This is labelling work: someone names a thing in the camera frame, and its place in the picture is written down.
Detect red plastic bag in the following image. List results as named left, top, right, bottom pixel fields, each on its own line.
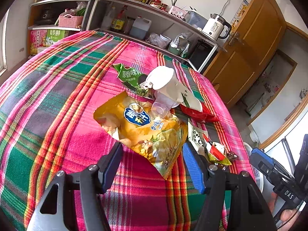
left=180, top=103, right=219, bottom=123

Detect clear plastic container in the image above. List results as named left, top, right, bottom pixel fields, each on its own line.
left=184, top=10, right=208, bottom=31

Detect pink plastic basket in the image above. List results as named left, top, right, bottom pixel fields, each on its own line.
left=59, top=14, right=84, bottom=28

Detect yellow chip bag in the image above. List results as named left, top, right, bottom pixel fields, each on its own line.
left=93, top=91, right=188, bottom=179

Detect wooden door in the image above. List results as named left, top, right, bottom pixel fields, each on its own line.
left=204, top=0, right=287, bottom=108

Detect white round trash bin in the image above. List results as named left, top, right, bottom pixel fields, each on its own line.
left=244, top=142, right=264, bottom=192

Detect small colourful candy wrappers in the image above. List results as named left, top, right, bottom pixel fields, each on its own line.
left=203, top=134, right=232, bottom=166

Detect yellow label sauce bottle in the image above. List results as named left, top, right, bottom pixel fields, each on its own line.
left=111, top=5, right=127, bottom=32

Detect white oil jug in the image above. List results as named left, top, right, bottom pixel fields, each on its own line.
left=129, top=16, right=152, bottom=40

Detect white metal shelf rack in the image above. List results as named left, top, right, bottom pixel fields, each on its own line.
left=28, top=0, right=224, bottom=73

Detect plaid pink green tablecloth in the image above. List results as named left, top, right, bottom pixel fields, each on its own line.
left=1, top=31, right=253, bottom=230

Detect right hand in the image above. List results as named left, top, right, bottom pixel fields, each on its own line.
left=268, top=192, right=300, bottom=231

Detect brown coffee sachet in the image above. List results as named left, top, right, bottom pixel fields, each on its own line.
left=226, top=151, right=239, bottom=163

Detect white electric kettle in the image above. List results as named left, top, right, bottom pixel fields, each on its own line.
left=202, top=14, right=232, bottom=41

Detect white green snack packet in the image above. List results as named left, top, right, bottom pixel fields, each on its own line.
left=188, top=121, right=208, bottom=157

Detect silver door handle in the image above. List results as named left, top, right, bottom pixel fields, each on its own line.
left=228, top=32, right=242, bottom=46

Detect pink utensil holder box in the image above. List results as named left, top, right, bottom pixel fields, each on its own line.
left=168, top=6, right=187, bottom=20

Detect clear plastic cup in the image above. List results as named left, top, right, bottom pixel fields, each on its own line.
left=151, top=91, right=179, bottom=118

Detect green snack wrapper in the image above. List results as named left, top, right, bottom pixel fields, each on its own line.
left=113, top=63, right=154, bottom=100

